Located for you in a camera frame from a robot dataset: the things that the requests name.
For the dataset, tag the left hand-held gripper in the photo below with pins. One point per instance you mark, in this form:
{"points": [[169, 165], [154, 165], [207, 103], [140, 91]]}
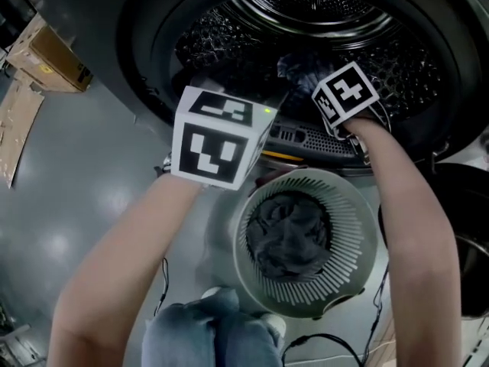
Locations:
{"points": [[214, 147]]}

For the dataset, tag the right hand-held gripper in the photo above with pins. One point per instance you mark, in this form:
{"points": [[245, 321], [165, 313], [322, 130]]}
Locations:
{"points": [[347, 90]]}

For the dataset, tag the blue plaid garment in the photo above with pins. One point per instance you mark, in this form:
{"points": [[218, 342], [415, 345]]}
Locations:
{"points": [[302, 75]]}

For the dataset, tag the grey garment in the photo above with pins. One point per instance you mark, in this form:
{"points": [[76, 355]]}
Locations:
{"points": [[286, 235]]}

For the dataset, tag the black washing machine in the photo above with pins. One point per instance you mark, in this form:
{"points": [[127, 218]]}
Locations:
{"points": [[99, 52]]}

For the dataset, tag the white laundry basket with clothes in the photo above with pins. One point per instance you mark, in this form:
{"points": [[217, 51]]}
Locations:
{"points": [[344, 243]]}

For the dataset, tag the person's left forearm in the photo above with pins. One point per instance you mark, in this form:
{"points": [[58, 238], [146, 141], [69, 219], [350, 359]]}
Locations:
{"points": [[122, 262]]}

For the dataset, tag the person's right forearm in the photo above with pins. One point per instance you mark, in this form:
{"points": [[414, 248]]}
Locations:
{"points": [[412, 224]]}

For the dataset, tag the round black washer door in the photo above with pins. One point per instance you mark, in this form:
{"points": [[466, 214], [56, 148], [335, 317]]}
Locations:
{"points": [[473, 243]]}

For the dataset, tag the large brown cardboard box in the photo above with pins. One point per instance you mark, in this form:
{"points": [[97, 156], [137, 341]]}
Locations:
{"points": [[49, 63]]}

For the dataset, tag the person's left white shoe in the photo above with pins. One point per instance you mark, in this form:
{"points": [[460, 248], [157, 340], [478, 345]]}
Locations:
{"points": [[214, 293]]}

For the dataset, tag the person's white shoe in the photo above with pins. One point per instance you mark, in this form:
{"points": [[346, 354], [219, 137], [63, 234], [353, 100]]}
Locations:
{"points": [[214, 293], [277, 323]]}

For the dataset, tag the flattened cardboard sheets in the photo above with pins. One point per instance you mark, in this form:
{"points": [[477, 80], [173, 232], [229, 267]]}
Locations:
{"points": [[17, 128]]}

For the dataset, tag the person's right white shoe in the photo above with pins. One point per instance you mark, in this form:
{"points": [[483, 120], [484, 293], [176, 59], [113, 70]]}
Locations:
{"points": [[277, 323]]}

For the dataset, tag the person's legs in blue jeans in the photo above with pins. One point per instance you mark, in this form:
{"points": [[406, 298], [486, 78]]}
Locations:
{"points": [[206, 335]]}

